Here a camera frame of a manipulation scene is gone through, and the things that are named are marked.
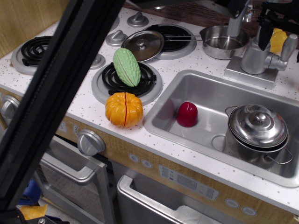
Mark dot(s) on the black stove burner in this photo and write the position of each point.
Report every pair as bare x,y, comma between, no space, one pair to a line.
146,86
27,57
179,41

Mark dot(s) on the silver toy faucet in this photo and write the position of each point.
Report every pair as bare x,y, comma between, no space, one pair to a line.
256,67

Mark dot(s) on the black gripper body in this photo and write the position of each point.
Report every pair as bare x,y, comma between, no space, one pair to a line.
283,16

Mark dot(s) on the silver oven knob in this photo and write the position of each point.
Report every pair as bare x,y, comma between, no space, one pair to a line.
8,110
90,143

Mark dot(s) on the silver sink basin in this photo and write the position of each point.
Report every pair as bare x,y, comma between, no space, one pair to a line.
214,97

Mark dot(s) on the silver faucet lever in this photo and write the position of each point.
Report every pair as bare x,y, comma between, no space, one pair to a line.
288,47

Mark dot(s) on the blue and yellow object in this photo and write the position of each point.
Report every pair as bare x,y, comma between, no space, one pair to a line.
28,203

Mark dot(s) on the silver dishwasher door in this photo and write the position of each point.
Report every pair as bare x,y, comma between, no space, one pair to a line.
137,208

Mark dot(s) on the yellow toy pepper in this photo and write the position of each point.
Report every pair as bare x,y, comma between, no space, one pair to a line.
277,40

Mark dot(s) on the silver stove knob middle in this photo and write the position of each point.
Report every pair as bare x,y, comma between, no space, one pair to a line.
116,39

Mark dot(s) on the steel saucepan with handle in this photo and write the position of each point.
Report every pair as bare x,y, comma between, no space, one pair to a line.
218,44

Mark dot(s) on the front black stove burner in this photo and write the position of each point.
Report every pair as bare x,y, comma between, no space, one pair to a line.
146,86

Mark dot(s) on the black metal frame bar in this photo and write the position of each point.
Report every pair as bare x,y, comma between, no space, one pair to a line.
71,51

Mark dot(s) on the grey control panel display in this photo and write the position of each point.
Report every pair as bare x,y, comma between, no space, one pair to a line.
188,183

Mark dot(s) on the red toy pepper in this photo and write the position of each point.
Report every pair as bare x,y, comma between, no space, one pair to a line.
187,114

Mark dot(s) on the steel pot with lid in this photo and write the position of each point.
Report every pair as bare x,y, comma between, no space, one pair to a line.
258,135

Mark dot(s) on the silver stove knob lower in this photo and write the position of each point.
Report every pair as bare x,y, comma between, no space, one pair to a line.
98,62

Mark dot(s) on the orange toy pumpkin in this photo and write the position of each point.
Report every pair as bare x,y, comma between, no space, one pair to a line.
124,109

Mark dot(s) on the silver oven knob left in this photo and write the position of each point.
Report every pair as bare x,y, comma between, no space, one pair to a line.
8,110

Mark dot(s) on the silver stove knob top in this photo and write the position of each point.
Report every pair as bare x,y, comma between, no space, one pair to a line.
138,20

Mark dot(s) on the back black stove burner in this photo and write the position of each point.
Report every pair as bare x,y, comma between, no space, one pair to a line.
179,41

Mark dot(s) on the left black stove burner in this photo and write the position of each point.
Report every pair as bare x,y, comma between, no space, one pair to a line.
27,57

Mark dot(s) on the steel pan lid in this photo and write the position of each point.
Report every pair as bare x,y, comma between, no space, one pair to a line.
145,44

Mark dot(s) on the green toy bitter gourd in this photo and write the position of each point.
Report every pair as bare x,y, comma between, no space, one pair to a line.
127,67

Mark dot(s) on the silver oven knob front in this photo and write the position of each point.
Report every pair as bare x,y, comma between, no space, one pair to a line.
90,143

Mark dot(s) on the silver stove knob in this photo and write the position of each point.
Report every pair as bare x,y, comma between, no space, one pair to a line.
138,20
116,39
98,62

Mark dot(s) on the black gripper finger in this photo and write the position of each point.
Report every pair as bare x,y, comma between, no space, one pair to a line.
265,35

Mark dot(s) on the silver oven door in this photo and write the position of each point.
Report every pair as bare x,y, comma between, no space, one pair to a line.
76,184

